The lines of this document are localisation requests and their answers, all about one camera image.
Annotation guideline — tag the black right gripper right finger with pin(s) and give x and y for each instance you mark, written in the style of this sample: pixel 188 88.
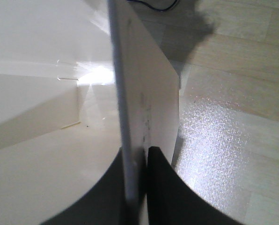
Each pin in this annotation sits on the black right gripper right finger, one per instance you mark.
pixel 171 202

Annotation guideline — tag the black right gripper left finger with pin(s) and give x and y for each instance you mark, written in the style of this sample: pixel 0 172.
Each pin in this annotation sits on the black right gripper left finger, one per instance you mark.
pixel 103 204

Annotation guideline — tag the white plastic trash bin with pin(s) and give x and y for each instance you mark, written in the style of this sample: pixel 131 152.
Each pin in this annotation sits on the white plastic trash bin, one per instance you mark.
pixel 79 81

